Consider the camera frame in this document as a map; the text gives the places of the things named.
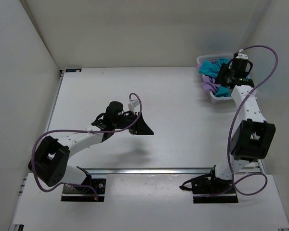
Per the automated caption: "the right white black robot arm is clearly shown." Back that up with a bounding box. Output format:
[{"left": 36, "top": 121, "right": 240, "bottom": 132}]
[{"left": 179, "top": 50, "right": 276, "bottom": 198}]

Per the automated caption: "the blue label sticker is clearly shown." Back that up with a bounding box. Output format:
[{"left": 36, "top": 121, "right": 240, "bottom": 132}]
[{"left": 65, "top": 68, "right": 82, "bottom": 73}]

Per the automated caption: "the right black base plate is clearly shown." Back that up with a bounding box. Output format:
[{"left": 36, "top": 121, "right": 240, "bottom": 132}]
[{"left": 191, "top": 178, "right": 238, "bottom": 204}]

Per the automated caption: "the white plastic basket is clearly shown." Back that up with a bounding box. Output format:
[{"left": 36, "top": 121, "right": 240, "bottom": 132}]
[{"left": 196, "top": 52, "right": 256, "bottom": 105}]

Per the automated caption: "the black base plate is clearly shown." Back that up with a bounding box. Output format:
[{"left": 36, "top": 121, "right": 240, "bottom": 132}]
[
  {"left": 61, "top": 175, "right": 106, "bottom": 202},
  {"left": 191, "top": 178, "right": 238, "bottom": 204}
]

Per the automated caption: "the teal t shirt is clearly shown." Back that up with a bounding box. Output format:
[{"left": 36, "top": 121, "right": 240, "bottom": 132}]
[{"left": 197, "top": 58, "right": 231, "bottom": 98}]

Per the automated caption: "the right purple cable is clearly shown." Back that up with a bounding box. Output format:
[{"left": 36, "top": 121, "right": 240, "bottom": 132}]
[{"left": 192, "top": 45, "right": 279, "bottom": 198}]

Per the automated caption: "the purple t shirt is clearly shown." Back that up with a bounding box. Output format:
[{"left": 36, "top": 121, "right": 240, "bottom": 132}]
[{"left": 198, "top": 60, "right": 221, "bottom": 94}]

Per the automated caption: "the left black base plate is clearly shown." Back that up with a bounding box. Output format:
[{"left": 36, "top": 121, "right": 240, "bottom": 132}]
[{"left": 61, "top": 175, "right": 106, "bottom": 202}]

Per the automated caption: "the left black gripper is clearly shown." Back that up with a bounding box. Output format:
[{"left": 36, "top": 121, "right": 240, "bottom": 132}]
[{"left": 113, "top": 112, "right": 154, "bottom": 135}]

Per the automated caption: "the aluminium rail front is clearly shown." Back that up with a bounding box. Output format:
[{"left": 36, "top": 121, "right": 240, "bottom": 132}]
[{"left": 85, "top": 168, "right": 211, "bottom": 175}]

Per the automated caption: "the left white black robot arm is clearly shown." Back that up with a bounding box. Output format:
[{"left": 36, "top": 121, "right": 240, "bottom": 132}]
[{"left": 28, "top": 100, "right": 154, "bottom": 193}]

